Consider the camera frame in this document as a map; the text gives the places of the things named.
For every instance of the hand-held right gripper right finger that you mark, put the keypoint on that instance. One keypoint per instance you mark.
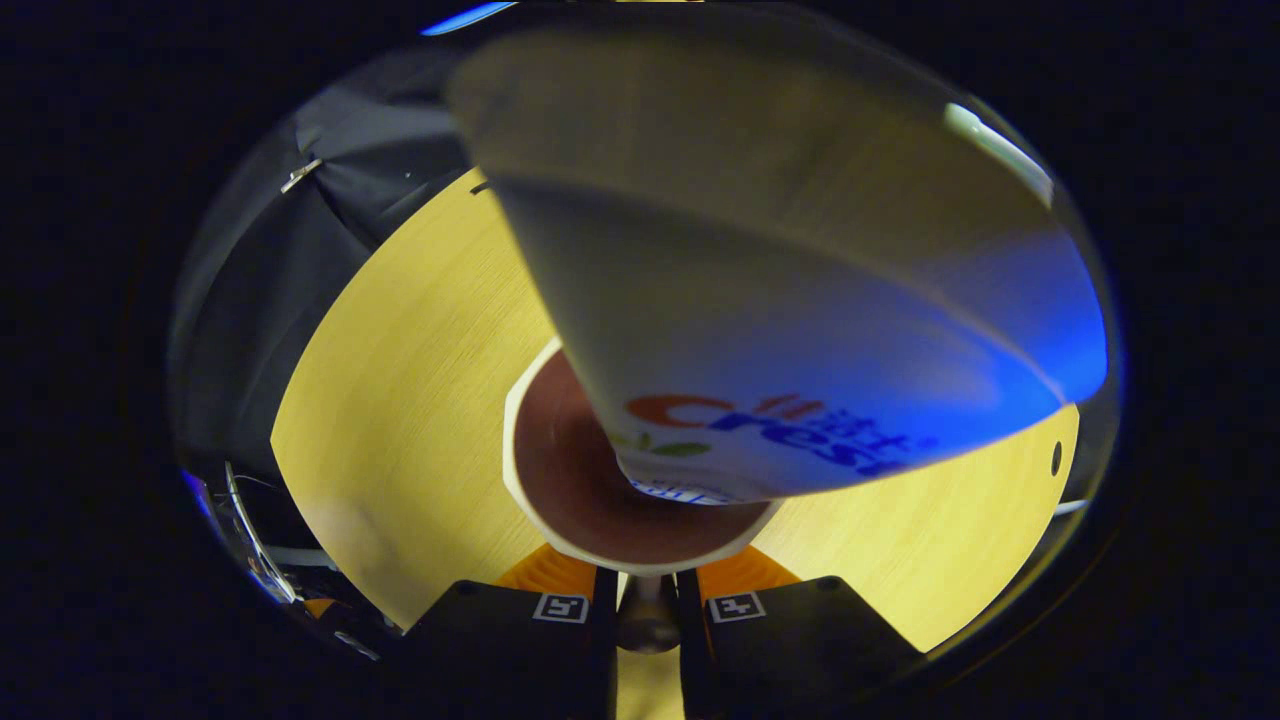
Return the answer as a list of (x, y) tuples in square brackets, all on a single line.
[(690, 640)]

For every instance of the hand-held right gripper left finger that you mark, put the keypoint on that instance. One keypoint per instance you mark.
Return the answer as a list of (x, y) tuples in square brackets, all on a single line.
[(607, 640)]

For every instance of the beige cup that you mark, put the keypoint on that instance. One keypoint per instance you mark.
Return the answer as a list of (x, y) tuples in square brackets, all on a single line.
[(580, 480)]

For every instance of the white toothpaste tube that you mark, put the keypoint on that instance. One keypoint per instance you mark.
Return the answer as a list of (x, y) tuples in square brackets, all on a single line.
[(750, 250)]

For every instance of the silver metal cloth clip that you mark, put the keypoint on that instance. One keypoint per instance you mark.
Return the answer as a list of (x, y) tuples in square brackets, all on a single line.
[(300, 175)]

